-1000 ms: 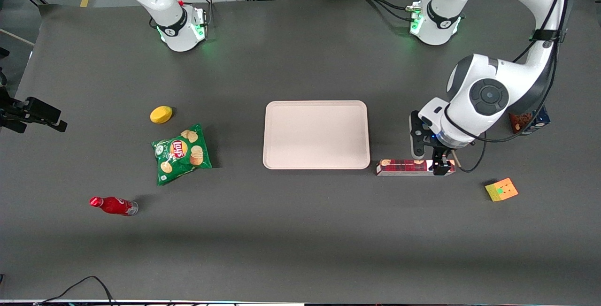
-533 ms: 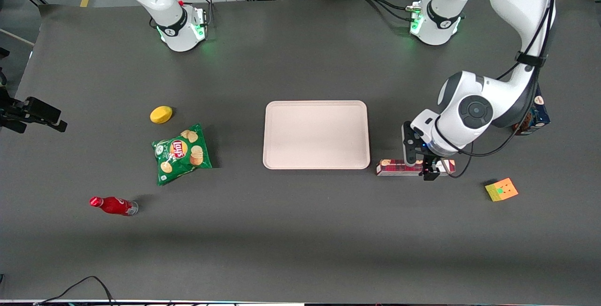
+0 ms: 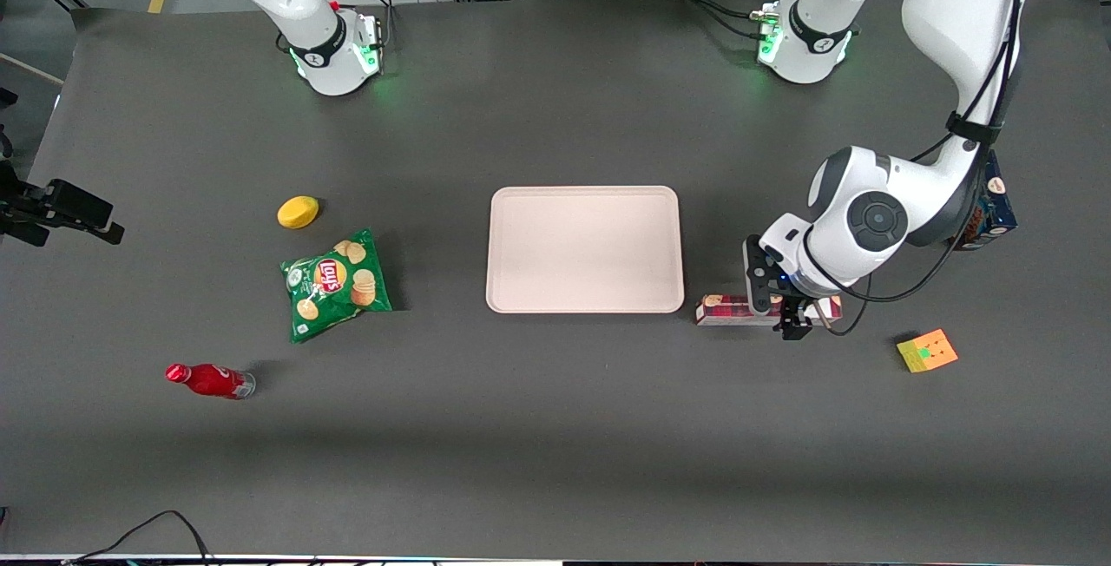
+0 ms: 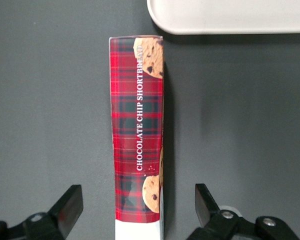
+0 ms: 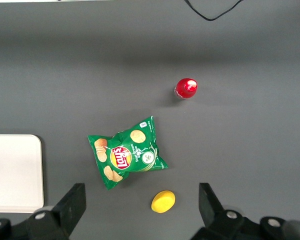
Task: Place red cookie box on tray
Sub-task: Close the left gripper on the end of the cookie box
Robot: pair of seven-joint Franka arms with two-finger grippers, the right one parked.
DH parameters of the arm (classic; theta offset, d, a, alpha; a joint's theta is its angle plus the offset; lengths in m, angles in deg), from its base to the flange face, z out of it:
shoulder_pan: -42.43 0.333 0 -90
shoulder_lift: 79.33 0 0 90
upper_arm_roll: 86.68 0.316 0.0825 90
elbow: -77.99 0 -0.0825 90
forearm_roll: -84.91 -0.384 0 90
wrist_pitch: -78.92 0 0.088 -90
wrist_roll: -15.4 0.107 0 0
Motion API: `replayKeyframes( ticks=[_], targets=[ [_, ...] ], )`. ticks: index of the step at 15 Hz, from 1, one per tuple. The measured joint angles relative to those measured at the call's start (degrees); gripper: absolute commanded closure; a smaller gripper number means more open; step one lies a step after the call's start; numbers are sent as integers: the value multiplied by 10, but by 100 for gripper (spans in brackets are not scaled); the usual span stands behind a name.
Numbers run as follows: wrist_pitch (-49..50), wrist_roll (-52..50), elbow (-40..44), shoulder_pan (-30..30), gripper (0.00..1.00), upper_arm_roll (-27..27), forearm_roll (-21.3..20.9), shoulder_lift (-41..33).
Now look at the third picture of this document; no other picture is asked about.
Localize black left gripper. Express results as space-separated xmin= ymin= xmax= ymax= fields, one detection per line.
xmin=770 ymin=285 xmax=818 ymax=342

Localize red plaid cookie box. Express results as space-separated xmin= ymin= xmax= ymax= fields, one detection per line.
xmin=695 ymin=293 xmax=844 ymax=327

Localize white plastic tray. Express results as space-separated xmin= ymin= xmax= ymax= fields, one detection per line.
xmin=485 ymin=185 xmax=686 ymax=315

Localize blue chocolate snack box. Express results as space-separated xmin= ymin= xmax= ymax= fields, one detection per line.
xmin=950 ymin=149 xmax=1018 ymax=253

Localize orange yellow sticky notes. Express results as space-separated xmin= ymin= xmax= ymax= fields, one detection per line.
xmin=897 ymin=328 xmax=960 ymax=374

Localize green chips bag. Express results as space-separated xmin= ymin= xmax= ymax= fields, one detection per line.
xmin=279 ymin=228 xmax=393 ymax=345

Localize yellow lemon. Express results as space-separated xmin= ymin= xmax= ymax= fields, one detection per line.
xmin=277 ymin=195 xmax=320 ymax=230

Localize red cola bottle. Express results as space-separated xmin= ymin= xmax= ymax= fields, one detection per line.
xmin=165 ymin=363 xmax=257 ymax=400

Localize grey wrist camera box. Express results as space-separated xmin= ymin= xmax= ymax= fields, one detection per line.
xmin=743 ymin=235 xmax=776 ymax=317

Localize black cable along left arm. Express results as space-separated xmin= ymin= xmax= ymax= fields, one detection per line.
xmin=803 ymin=0 xmax=1042 ymax=338

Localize black cable on floor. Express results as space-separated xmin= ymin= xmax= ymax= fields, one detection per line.
xmin=65 ymin=510 xmax=214 ymax=566

